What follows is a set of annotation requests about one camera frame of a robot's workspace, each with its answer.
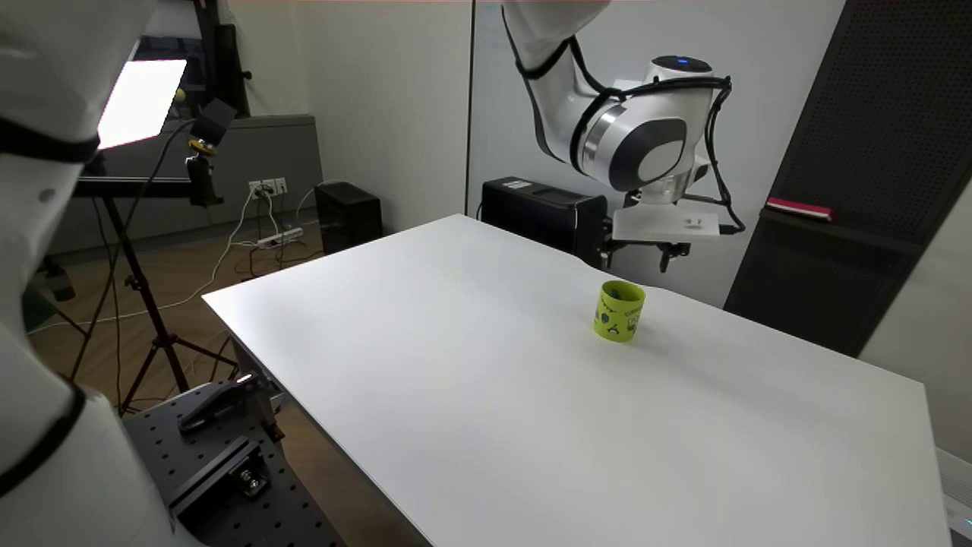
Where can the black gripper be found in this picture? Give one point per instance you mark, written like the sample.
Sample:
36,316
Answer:
668,229

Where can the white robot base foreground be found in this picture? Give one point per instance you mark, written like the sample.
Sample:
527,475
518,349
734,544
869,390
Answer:
68,467

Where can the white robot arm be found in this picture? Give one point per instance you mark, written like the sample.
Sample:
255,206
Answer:
650,140

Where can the black computer tower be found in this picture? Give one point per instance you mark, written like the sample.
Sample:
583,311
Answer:
563,220

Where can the green mug with drawings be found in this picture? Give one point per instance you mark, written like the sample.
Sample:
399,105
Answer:
616,311

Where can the pink label on cabinet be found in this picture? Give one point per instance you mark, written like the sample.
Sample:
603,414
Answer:
800,207

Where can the dark tall cabinet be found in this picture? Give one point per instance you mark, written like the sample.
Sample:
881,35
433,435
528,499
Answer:
886,148

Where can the small black box on floor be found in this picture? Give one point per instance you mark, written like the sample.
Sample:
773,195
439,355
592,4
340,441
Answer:
346,217

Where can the white power strip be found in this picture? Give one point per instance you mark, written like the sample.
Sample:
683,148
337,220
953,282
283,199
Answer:
283,238

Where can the black light tripod stand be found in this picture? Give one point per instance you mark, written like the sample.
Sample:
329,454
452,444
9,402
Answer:
121,199

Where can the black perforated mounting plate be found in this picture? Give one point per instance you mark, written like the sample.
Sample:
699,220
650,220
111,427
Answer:
222,475

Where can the bright studio light panel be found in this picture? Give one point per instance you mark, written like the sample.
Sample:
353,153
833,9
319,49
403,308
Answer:
141,103

